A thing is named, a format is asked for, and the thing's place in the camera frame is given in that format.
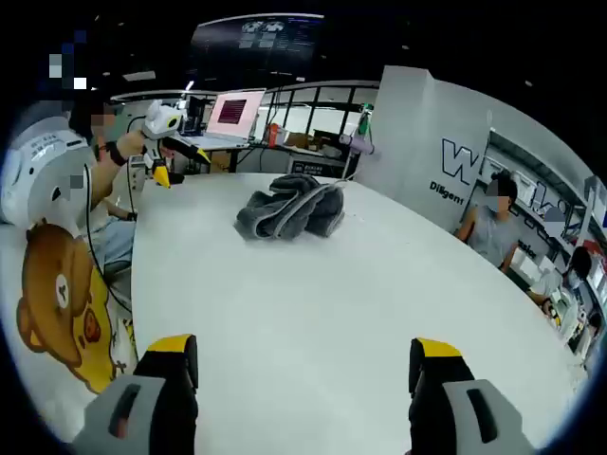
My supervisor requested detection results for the white table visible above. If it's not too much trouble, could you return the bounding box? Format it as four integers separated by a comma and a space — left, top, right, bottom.
130, 171, 592, 455

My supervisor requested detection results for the person's left hand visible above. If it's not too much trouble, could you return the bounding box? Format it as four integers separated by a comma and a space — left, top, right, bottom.
120, 131, 147, 160

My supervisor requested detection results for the purple rolled mat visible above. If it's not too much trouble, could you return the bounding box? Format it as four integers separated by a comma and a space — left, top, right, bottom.
338, 134, 380, 155

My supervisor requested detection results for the metal shelf rack with bins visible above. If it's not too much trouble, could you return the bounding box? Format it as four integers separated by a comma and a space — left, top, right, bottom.
492, 132, 607, 285

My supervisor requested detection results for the black wristband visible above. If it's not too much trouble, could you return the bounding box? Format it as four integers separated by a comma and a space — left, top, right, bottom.
104, 140, 128, 167

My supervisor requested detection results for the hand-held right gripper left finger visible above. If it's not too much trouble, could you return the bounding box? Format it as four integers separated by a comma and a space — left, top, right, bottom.
70, 334, 199, 455

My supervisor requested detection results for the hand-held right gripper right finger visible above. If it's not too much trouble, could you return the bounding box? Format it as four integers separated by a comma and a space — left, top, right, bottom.
408, 337, 537, 455

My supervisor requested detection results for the grey towel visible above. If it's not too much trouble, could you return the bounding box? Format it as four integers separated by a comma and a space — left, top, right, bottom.
235, 173, 346, 243

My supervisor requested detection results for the black labelled cabinet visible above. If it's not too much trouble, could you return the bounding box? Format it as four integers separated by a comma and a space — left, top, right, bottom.
288, 158, 351, 179

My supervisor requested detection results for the dark wall display screen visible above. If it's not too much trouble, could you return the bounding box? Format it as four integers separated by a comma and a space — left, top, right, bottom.
189, 13, 326, 77

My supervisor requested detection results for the black framed glass partition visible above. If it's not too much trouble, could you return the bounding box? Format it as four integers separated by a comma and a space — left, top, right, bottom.
258, 81, 380, 143

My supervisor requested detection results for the white chest device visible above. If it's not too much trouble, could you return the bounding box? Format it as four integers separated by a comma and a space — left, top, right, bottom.
0, 116, 94, 228

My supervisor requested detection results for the operator in white and yellow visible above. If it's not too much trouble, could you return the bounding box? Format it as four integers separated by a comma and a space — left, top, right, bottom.
2, 189, 141, 442

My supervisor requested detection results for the computer monitor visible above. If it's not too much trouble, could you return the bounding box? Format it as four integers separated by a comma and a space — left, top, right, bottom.
182, 87, 267, 151

